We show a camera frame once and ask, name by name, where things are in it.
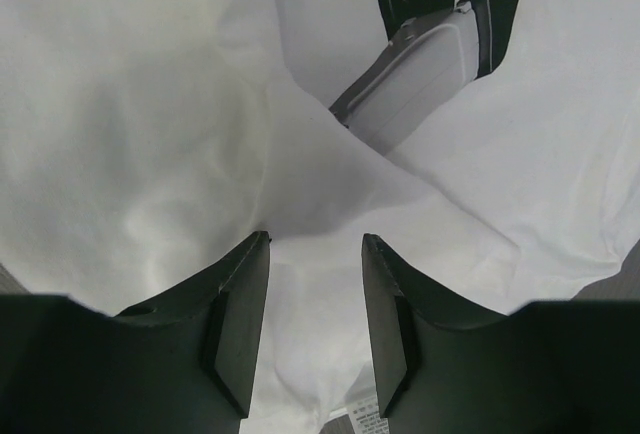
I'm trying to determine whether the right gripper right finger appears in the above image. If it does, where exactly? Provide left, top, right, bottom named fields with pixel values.
left=362, top=234, right=530, bottom=418

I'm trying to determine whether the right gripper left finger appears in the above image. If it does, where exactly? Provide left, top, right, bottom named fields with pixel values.
left=117, top=231, right=271, bottom=419

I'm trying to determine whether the white robot-print t-shirt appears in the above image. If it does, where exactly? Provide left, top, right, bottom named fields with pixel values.
left=1, top=0, right=639, bottom=433

